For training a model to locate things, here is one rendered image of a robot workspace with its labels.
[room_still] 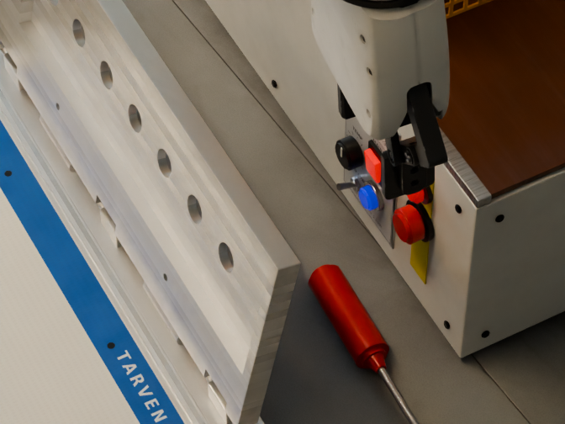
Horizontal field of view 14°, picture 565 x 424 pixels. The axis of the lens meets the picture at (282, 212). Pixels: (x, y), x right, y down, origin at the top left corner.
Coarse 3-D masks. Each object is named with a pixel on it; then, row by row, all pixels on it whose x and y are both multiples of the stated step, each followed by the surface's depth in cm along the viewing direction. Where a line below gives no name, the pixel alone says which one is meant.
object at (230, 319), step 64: (0, 0) 181; (64, 0) 172; (64, 64) 175; (128, 64) 165; (64, 128) 176; (128, 128) 168; (192, 128) 156; (128, 192) 168; (192, 192) 160; (192, 256) 163; (256, 256) 154; (192, 320) 163; (256, 320) 153; (256, 384) 158
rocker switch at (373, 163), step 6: (372, 144) 167; (366, 150) 167; (372, 150) 167; (378, 150) 167; (366, 156) 167; (372, 156) 167; (378, 156) 166; (366, 162) 168; (372, 162) 166; (378, 162) 166; (372, 168) 167; (378, 168) 167; (372, 174) 168; (378, 174) 167; (378, 180) 168
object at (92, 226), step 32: (0, 64) 186; (0, 96) 183; (32, 128) 182; (32, 160) 179; (64, 192) 177; (96, 224) 175; (96, 256) 173; (128, 256) 173; (128, 288) 172; (128, 320) 170; (160, 320) 170; (160, 352) 167; (192, 384) 166; (192, 416) 164; (224, 416) 163
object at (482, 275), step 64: (256, 0) 180; (448, 0) 166; (512, 0) 166; (256, 64) 186; (320, 64) 172; (512, 64) 162; (320, 128) 177; (448, 128) 158; (512, 128) 158; (448, 192) 158; (512, 192) 156; (448, 256) 163; (512, 256) 162; (448, 320) 168; (512, 320) 168
